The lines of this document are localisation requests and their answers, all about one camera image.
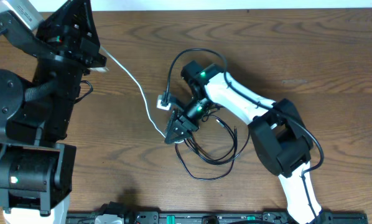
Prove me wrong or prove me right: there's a black USB cable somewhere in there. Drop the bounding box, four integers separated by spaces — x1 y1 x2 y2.
174 114 251 181

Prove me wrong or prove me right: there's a white USB cable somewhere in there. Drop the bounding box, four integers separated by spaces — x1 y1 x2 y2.
89 45 185 144

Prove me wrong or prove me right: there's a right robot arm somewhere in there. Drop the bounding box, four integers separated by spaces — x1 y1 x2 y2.
165 61 324 223

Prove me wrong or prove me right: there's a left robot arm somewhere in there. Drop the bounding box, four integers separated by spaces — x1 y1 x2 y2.
0 1 106 223

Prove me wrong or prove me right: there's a right camera cable black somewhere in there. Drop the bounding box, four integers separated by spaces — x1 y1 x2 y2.
162 47 325 218

